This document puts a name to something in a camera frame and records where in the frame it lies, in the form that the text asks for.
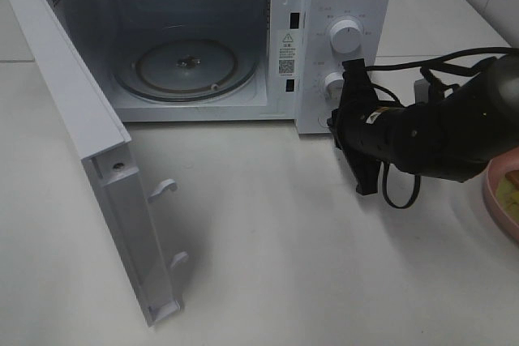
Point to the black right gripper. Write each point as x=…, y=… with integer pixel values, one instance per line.
x=366, y=129

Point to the round door release button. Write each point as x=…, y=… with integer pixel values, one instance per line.
x=325, y=120

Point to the pink round plate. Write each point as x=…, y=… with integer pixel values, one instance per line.
x=496, y=169

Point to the white bread sandwich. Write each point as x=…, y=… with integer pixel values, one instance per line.
x=507, y=194

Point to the white microwave door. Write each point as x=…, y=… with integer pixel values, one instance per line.
x=102, y=144

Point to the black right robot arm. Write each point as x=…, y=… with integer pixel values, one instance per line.
x=469, y=118

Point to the lower white microwave knob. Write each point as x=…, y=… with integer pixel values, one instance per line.
x=332, y=86

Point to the white microwave knob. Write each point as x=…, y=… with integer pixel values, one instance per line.
x=345, y=35
x=332, y=86

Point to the upper white microwave knob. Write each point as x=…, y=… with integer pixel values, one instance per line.
x=345, y=35

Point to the white warning label sticker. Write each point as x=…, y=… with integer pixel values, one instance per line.
x=287, y=52

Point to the white microwave oven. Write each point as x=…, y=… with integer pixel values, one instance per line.
x=101, y=29

